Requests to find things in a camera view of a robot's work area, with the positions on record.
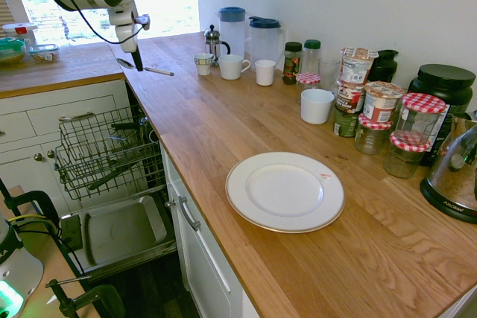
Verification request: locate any wide white cup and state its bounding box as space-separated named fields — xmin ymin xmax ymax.
xmin=300 ymin=88 xmax=336 ymax=126

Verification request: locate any small clear glass food container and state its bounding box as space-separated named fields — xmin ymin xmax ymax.
xmin=28 ymin=42 xmax=61 ymax=63

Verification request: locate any silver drawer handle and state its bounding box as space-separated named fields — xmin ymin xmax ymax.
xmin=58 ymin=110 xmax=96 ymax=123

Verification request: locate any white mug with handle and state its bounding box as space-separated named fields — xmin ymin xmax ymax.
xmin=218 ymin=54 xmax=252 ymax=81

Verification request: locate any red and white yogurt cup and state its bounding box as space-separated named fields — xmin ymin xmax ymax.
xmin=361 ymin=80 xmax=406 ymax=124

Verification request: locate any white yogurt cup with label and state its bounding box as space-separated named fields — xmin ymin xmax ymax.
xmin=339 ymin=46 xmax=380 ymax=85

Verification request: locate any open dishwasher door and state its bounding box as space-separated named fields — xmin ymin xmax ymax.
xmin=59 ymin=194 xmax=178 ymax=282

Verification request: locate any glass jar with gingham lid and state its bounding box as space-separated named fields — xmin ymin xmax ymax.
xmin=353 ymin=112 xmax=394 ymax=156
xmin=383 ymin=133 xmax=432 ymax=179

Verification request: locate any spice jar with green lid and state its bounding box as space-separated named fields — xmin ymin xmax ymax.
xmin=301 ymin=39 xmax=323 ymax=75

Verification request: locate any white cabinet with bar handle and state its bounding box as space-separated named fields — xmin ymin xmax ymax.
xmin=160 ymin=145 xmax=262 ymax=318

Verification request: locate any red and brown yogurt cup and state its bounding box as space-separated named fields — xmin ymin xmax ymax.
xmin=335 ymin=79 xmax=367 ymax=115

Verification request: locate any dark utensil in rack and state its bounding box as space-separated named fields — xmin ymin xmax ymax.
xmin=87 ymin=165 xmax=131 ymax=191

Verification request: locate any silver bar cabinet handle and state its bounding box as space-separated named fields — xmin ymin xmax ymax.
xmin=165 ymin=195 xmax=203 ymax=232

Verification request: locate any food container with red clip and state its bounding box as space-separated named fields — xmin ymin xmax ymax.
xmin=1 ymin=22 xmax=39 ymax=45

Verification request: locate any black metal clamp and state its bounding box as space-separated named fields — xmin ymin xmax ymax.
xmin=45 ymin=274 xmax=127 ymax=318
xmin=2 ymin=189 xmax=61 ymax=245

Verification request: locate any black shaker bottle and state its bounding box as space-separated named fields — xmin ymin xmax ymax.
xmin=367 ymin=48 xmax=400 ymax=84

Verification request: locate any tall pitcher with blue lid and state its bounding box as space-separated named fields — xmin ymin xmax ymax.
xmin=217 ymin=6 xmax=252 ymax=63

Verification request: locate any large jar with gingham lid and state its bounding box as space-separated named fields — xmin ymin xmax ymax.
xmin=394 ymin=92 xmax=447 ymax=147

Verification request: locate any glass french press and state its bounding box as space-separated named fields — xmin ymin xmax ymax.
xmin=203 ymin=24 xmax=232 ymax=68

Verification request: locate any clear pitcher with dark lid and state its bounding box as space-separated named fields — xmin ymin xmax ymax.
xmin=248 ymin=16 xmax=286 ymax=70

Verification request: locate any spice jar with black lid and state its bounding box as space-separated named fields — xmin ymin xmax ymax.
xmin=282 ymin=41 xmax=303 ymax=86

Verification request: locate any white ribbed paper cup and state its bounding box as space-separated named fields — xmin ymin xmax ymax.
xmin=254 ymin=59 xmax=277 ymax=87

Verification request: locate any patterned ceramic mug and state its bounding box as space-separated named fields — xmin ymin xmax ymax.
xmin=192 ymin=52 xmax=215 ymax=77

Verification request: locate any small jar with gingham lid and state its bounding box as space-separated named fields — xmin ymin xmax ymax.
xmin=295 ymin=72 xmax=322 ymax=105

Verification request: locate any stainless steel electric kettle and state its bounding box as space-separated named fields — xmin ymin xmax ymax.
xmin=419 ymin=109 xmax=477 ymax=226

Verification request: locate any silver metal spoon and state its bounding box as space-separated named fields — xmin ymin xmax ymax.
xmin=116 ymin=57 xmax=175 ymax=77

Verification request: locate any white plate with gold rim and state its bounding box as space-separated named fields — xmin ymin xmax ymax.
xmin=224 ymin=151 xmax=347 ymax=235

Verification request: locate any large black protein tub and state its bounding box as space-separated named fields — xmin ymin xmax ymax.
xmin=407 ymin=63 xmax=477 ymax=168

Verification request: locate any yellow and black cable bundle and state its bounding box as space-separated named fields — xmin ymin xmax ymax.
xmin=6 ymin=212 xmax=94 ymax=280

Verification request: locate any white cabinet with drawers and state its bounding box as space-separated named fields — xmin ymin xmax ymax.
xmin=0 ymin=78 xmax=132 ymax=218

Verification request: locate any green food tub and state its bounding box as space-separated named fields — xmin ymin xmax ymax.
xmin=332 ymin=104 xmax=361 ymax=139

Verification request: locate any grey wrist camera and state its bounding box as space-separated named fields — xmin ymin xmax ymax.
xmin=133 ymin=13 xmax=151 ymax=32

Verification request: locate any grey wire dishwasher rack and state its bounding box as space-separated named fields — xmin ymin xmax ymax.
xmin=54 ymin=105 xmax=165 ymax=202

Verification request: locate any clear drinking glass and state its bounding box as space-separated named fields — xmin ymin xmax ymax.
xmin=318 ymin=57 xmax=342 ymax=92

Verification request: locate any green lidded food container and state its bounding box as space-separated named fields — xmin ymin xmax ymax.
xmin=0 ymin=37 xmax=28 ymax=66

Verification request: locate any wooden robot mounting board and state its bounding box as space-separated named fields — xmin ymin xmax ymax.
xmin=0 ymin=185 xmax=98 ymax=318

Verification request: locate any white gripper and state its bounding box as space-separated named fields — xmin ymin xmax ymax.
xmin=114 ymin=22 xmax=145 ymax=73

